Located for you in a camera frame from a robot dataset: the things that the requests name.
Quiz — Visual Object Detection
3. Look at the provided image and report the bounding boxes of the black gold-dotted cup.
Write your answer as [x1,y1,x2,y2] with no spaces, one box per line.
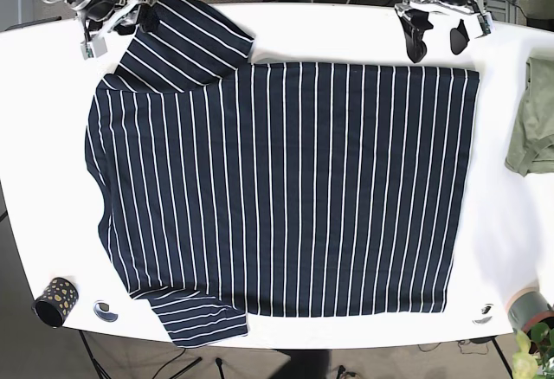
[32,277,79,328]

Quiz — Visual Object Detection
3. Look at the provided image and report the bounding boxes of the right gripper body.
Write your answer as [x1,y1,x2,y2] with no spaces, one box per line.
[80,0,153,60]

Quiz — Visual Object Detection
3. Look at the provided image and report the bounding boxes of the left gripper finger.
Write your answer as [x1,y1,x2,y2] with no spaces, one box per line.
[400,9,434,63]
[449,19,470,55]

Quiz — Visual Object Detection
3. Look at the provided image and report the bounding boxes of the green potted plant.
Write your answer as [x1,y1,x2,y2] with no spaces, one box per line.
[512,322,553,379]

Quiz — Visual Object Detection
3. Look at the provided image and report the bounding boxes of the left silver table grommet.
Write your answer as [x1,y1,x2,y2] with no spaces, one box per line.
[93,301,119,323]

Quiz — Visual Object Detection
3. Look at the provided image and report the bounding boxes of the silver table grommet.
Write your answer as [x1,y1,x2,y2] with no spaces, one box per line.
[93,301,119,323]
[472,303,497,325]

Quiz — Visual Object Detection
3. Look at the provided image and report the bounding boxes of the olive green T-shirt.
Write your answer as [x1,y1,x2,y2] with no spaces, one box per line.
[505,57,553,177]

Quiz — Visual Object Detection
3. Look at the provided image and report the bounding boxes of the right silver table grommet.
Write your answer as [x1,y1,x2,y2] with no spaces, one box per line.
[472,303,497,325]

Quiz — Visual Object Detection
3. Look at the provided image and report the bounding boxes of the navy white-striped T-shirt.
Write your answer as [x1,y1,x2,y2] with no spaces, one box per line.
[85,0,480,348]

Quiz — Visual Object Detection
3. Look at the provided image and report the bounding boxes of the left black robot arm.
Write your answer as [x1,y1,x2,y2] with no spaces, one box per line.
[395,0,493,63]

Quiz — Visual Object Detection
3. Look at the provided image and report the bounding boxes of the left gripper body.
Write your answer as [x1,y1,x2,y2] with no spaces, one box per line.
[394,0,493,37]

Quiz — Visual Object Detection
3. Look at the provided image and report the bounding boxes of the grey flower pot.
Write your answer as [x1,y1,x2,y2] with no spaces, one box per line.
[506,288,553,333]

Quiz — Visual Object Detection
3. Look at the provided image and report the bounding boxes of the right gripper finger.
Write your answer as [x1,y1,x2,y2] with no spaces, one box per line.
[136,3,160,33]

